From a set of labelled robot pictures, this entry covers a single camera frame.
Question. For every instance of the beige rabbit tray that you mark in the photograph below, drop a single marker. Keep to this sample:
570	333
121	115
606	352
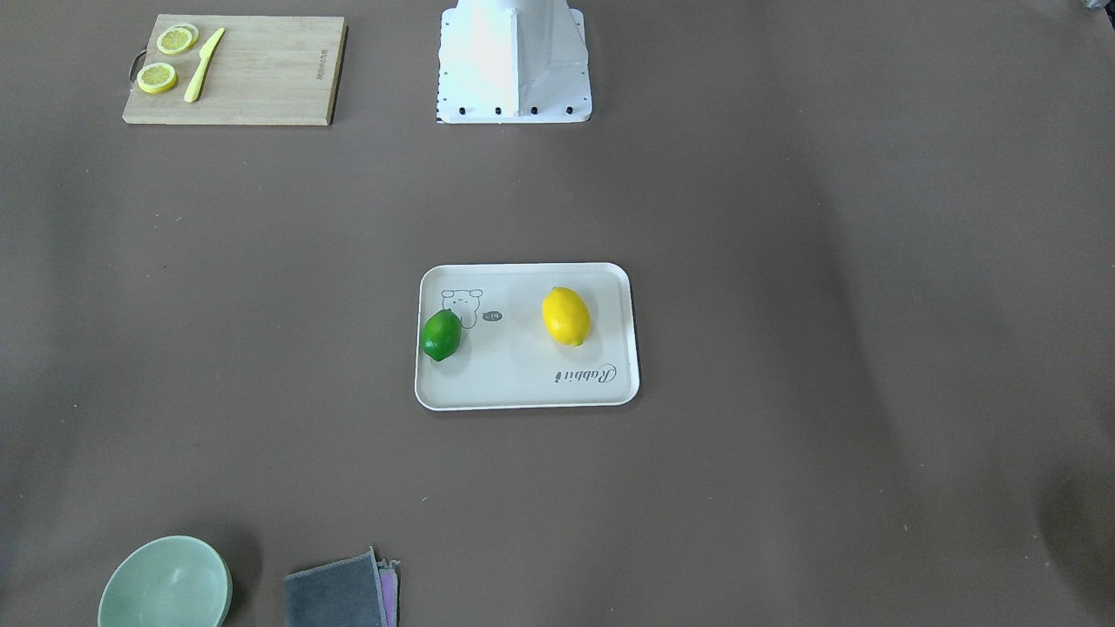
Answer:
506	359

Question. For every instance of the grey folded cloth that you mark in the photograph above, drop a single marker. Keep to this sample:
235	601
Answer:
343	593

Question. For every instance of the purple cloth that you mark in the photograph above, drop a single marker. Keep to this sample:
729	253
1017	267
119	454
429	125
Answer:
389	587

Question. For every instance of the green ceramic bowl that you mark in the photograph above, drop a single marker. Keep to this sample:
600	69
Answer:
171	581

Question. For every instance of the yellow lemon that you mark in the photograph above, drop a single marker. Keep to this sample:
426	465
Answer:
566	317

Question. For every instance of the bamboo cutting board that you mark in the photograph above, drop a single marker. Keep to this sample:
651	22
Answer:
266	71

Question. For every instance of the green lime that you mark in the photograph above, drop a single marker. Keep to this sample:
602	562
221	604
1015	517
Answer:
441	335

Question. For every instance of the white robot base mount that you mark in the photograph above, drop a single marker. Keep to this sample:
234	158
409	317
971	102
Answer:
513	62

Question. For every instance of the yellow plastic knife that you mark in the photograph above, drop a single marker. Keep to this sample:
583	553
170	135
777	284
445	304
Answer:
198	79

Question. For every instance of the lemon slice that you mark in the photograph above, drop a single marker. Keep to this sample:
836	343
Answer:
156	78
177	39

